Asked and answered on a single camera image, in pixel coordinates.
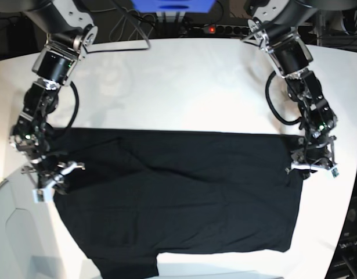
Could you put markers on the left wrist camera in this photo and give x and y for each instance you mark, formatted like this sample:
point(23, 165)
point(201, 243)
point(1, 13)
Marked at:
point(334, 172)

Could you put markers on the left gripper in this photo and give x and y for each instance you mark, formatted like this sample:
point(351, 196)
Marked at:
point(310, 155)

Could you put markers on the black power strip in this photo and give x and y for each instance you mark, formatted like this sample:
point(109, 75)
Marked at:
point(222, 30)

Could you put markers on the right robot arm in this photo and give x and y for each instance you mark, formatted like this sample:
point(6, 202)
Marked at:
point(69, 29)

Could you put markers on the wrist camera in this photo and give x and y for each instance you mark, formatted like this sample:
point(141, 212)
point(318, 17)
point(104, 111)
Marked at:
point(334, 172)
point(43, 195)

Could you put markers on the black T-shirt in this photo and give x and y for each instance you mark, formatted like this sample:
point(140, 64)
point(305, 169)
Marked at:
point(143, 193)

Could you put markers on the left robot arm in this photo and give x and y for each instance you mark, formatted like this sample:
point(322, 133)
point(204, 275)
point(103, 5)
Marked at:
point(274, 26)

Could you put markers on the blue box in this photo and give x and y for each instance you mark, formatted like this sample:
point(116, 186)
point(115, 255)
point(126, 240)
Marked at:
point(195, 6)

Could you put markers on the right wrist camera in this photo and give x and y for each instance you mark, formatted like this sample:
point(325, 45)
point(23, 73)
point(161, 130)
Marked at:
point(43, 195)

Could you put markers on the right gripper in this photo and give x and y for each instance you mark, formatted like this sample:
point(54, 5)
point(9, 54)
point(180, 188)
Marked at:
point(47, 167)

